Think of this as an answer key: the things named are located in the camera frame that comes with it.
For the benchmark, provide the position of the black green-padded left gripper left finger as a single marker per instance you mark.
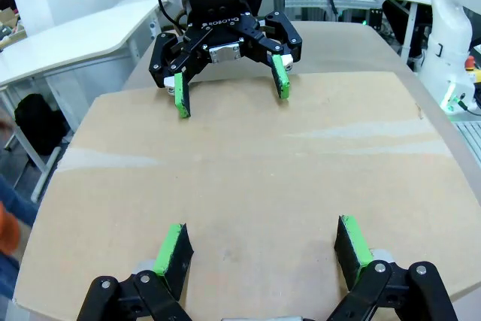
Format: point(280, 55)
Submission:
point(176, 257)

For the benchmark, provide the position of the black Robotiq right gripper body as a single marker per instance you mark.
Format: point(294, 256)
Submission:
point(214, 5)

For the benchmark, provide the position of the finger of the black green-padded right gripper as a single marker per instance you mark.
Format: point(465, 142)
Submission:
point(281, 80)
point(182, 95)

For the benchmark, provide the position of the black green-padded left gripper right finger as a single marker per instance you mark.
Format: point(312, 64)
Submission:
point(349, 257)

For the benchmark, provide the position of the beige wooden board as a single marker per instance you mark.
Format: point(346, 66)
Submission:
point(244, 185)

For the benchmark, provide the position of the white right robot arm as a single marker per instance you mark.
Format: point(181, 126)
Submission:
point(449, 16)

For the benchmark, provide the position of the blue sleeved person forearm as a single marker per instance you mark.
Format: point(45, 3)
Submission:
point(19, 204)

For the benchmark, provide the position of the person hand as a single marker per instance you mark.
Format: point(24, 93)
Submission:
point(8, 232)

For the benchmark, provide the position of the white desk with metal legs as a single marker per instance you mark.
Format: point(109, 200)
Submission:
point(75, 39)

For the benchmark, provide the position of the black backpack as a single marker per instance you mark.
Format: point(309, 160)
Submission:
point(37, 125)

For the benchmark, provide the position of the red yellow emergency stop button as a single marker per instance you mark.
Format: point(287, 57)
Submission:
point(471, 63)

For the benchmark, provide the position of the aluminium profile frame table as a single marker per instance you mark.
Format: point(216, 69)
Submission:
point(330, 1)

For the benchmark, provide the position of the aluminium profile rail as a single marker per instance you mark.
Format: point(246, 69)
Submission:
point(469, 137)

